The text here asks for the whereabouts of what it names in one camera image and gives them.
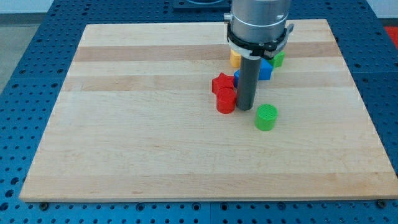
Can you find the light wooden board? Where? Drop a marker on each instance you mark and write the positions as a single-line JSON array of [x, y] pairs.
[[136, 121]]

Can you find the green cylinder block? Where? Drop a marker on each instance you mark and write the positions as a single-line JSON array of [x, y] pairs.
[[266, 116]]

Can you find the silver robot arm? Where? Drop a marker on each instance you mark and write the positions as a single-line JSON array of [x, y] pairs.
[[257, 30]]

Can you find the red cylinder block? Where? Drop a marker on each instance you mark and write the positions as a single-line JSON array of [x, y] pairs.
[[225, 100]]

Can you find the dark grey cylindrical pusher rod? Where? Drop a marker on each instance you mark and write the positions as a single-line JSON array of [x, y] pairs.
[[247, 83]]

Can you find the yellow heart block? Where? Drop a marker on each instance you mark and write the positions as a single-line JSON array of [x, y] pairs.
[[235, 59]]

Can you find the green star block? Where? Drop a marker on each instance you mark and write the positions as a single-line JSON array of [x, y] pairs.
[[278, 60]]

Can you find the blue pentagon block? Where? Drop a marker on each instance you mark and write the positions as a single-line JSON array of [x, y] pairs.
[[264, 74]]

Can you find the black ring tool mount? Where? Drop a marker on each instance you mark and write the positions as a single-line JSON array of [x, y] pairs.
[[254, 51]]

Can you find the dark blue base plate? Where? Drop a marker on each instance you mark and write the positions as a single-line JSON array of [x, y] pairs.
[[201, 4]]

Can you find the red star block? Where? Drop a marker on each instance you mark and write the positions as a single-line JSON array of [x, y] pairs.
[[222, 81]]

